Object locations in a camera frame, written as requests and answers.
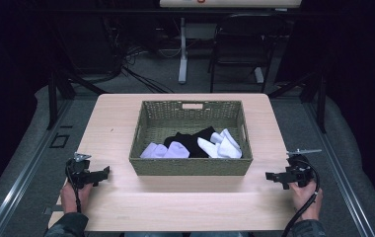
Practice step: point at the metal floor rail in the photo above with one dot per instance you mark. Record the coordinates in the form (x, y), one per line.
(340, 177)
(21, 184)

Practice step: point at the green woven basket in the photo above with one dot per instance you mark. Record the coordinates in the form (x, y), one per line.
(188, 166)

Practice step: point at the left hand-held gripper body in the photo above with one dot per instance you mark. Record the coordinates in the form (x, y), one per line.
(78, 173)

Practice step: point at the black metal stand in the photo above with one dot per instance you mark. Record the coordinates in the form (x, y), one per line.
(53, 98)
(320, 102)

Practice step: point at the black folding chair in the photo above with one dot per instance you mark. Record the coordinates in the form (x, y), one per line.
(244, 49)

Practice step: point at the white sock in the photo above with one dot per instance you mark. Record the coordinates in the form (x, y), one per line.
(210, 148)
(230, 146)

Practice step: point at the person's right hand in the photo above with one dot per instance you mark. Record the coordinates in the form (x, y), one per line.
(307, 200)

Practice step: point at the pale lavender sock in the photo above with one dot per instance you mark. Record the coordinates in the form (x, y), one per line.
(177, 150)
(154, 151)

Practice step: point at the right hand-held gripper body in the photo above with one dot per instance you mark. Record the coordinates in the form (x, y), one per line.
(301, 171)

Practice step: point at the black sock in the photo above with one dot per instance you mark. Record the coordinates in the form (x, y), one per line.
(190, 141)

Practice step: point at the person's left hand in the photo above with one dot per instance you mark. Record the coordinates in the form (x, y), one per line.
(69, 197)

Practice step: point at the white standing desk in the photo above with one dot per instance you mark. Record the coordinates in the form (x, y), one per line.
(183, 49)

